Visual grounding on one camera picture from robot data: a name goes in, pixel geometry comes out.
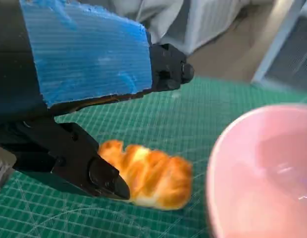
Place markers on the twisted toy bread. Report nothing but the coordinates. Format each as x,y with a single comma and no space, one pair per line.
156,176

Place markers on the white ribbed appliance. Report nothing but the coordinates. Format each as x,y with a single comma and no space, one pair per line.
213,22

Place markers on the green cutting mat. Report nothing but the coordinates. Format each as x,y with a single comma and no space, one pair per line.
168,116

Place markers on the pink bowl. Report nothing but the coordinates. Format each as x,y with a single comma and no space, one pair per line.
262,173

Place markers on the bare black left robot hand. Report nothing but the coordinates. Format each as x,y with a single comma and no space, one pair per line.
89,59

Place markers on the white cabinet with mesh panel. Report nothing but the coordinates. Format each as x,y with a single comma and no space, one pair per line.
287,62

